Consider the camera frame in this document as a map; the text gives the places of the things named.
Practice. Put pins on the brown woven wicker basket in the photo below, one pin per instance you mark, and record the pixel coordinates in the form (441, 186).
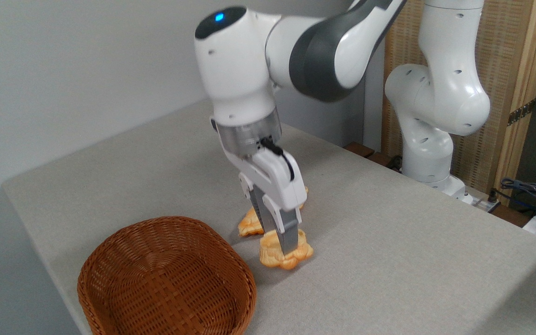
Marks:
(165, 279)

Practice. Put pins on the metal screen hinge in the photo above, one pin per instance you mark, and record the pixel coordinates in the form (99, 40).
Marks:
(521, 111)

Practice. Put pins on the round golden bread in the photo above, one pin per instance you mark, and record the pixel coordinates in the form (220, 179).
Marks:
(272, 258)

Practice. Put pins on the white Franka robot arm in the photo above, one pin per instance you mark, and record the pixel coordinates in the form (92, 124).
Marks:
(440, 93)

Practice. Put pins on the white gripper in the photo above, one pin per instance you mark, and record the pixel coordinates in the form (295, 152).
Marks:
(279, 184)

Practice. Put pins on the wooden rattan folding screen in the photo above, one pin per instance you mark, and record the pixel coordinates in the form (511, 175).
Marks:
(500, 56)

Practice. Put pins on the long golden bread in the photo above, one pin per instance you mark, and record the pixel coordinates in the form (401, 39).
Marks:
(249, 225)

